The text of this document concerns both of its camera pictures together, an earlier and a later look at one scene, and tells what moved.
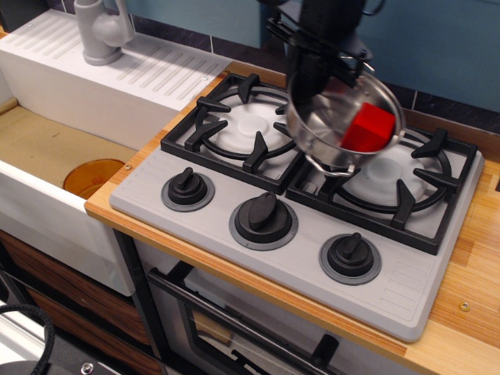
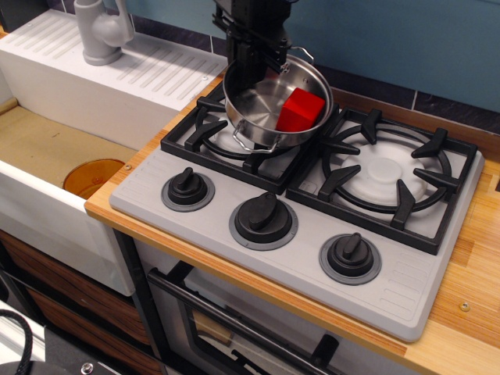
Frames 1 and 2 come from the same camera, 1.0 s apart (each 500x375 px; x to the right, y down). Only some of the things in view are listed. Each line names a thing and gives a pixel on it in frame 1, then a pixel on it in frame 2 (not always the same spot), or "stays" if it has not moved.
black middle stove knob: (263, 223) stays
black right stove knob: (350, 259) stays
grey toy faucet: (104, 34) stays
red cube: (371, 130) to (301, 112)
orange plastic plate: (87, 177) stays
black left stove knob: (188, 191) stays
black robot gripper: (330, 28) to (260, 25)
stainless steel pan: (317, 127) to (253, 107)
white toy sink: (58, 112) stays
